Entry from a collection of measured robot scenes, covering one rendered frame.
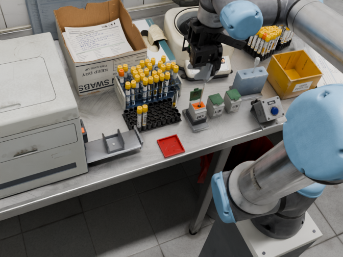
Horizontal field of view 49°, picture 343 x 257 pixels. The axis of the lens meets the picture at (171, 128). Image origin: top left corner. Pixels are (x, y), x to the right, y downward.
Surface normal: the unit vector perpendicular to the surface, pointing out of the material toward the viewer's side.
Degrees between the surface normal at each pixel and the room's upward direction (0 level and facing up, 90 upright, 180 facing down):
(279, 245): 1
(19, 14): 90
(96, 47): 1
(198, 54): 90
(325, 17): 29
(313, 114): 83
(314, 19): 48
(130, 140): 0
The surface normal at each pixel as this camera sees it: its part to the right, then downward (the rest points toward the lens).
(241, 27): 0.26, 0.78
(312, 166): -0.93, 0.11
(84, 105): 0.10, -0.60
